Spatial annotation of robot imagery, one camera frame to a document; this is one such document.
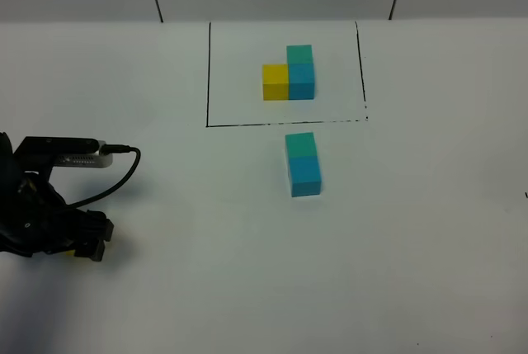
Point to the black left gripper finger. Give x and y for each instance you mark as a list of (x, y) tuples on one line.
[(92, 249), (97, 225)]

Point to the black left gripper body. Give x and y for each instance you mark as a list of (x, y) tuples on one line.
[(32, 220)]

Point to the yellow template block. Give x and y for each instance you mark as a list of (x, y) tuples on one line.
[(275, 82)]

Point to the blue template block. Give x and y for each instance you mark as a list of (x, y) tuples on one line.
[(301, 81)]

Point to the green template block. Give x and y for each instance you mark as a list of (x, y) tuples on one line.
[(299, 54)]

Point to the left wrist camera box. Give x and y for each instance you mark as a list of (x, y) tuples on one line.
[(36, 153)]

